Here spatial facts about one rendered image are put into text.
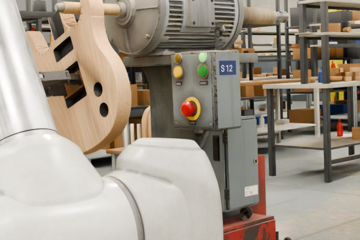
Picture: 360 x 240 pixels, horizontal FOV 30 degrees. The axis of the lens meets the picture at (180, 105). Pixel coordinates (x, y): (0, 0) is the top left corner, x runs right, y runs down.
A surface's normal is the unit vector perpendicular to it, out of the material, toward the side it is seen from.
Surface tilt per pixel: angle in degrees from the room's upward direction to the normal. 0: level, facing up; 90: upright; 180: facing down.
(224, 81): 90
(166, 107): 90
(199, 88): 90
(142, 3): 89
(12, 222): 58
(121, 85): 77
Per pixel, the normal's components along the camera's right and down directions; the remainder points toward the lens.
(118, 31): -0.76, 0.18
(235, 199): 0.66, 0.03
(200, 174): 0.68, -0.32
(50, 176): 0.41, -0.53
